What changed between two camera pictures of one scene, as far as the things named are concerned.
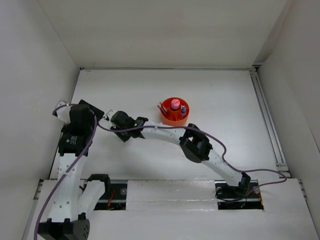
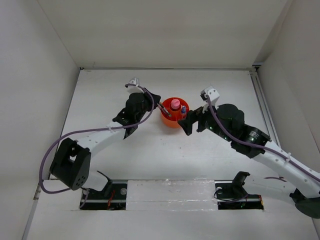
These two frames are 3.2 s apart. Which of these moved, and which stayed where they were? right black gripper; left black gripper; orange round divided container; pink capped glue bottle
Moved: left black gripper; right black gripper
Stayed: pink capped glue bottle; orange round divided container
